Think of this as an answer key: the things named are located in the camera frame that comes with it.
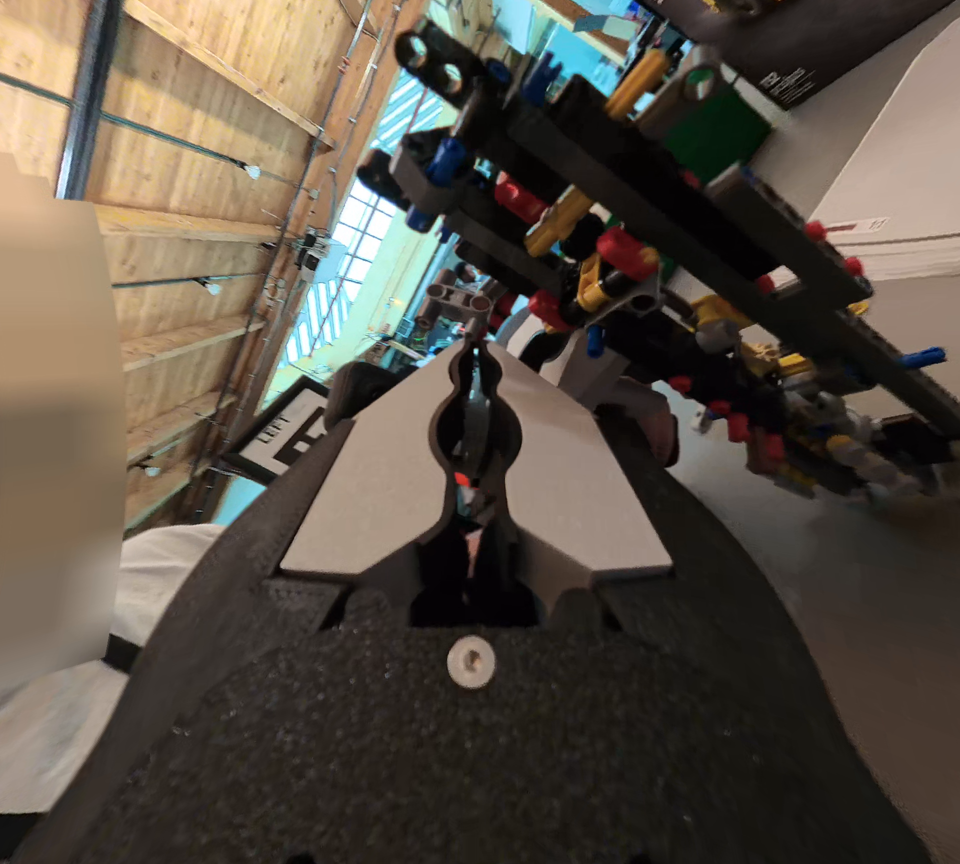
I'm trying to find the black lanyard strap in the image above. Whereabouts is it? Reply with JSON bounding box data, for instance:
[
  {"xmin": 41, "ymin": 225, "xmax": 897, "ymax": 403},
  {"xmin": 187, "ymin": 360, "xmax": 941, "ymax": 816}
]
[{"xmin": 103, "ymin": 633, "xmax": 147, "ymax": 675}]

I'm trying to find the framed marker sign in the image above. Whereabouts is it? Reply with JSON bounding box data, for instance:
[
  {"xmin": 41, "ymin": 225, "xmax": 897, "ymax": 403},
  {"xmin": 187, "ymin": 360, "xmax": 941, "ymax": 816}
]
[{"xmin": 219, "ymin": 375, "xmax": 333, "ymax": 486}]

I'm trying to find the lego instruction booklet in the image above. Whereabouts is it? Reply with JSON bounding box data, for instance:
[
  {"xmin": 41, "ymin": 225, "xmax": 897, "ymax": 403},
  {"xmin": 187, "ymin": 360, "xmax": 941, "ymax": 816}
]
[{"xmin": 810, "ymin": 17, "xmax": 960, "ymax": 282}]

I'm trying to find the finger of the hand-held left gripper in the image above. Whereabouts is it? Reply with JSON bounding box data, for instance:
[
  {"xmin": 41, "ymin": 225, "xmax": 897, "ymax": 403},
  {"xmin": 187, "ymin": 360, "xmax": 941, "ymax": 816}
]
[{"xmin": 538, "ymin": 345, "xmax": 625, "ymax": 415}]

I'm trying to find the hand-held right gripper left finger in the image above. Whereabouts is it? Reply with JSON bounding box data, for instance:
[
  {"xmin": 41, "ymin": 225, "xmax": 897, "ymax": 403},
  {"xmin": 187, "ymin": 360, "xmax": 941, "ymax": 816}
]
[{"xmin": 279, "ymin": 339, "xmax": 475, "ymax": 625}]

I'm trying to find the person's left hand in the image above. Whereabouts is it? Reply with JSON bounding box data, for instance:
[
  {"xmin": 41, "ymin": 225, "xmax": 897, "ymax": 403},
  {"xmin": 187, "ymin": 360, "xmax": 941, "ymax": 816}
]
[{"xmin": 592, "ymin": 378, "xmax": 681, "ymax": 469}]

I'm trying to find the lego car chassis model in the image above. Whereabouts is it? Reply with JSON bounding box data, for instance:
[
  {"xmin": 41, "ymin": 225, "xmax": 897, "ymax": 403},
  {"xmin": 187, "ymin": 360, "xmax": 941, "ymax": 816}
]
[{"xmin": 354, "ymin": 17, "xmax": 960, "ymax": 505}]

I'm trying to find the small grey connector red pin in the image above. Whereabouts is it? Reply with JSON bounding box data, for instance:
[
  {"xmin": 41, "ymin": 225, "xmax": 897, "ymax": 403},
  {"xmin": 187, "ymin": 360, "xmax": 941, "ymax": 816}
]
[{"xmin": 416, "ymin": 281, "xmax": 498, "ymax": 505}]

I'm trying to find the green plastic bin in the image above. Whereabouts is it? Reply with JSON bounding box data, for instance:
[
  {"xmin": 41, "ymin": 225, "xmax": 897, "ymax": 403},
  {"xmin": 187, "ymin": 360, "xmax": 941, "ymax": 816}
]
[{"xmin": 660, "ymin": 84, "xmax": 774, "ymax": 168}]

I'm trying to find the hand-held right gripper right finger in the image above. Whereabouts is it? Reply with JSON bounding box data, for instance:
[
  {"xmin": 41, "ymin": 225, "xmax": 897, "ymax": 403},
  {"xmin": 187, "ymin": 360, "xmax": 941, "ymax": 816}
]
[{"xmin": 474, "ymin": 341, "xmax": 674, "ymax": 614}]

